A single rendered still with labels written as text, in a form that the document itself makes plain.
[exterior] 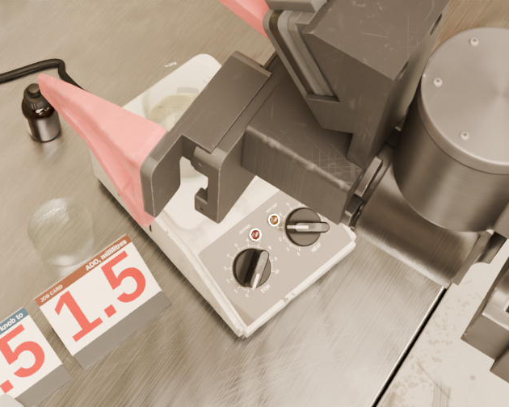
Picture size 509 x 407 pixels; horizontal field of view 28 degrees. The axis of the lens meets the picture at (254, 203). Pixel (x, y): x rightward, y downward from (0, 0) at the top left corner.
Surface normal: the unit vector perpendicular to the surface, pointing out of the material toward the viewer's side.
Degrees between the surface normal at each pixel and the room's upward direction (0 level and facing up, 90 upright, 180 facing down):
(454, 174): 90
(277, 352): 0
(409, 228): 56
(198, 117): 1
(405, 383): 0
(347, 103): 90
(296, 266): 30
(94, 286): 40
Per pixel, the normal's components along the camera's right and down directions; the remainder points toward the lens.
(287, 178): -0.55, 0.75
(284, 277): 0.38, 0.00
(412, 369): 0.06, -0.41
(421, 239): -0.46, 0.47
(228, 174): 0.84, 0.51
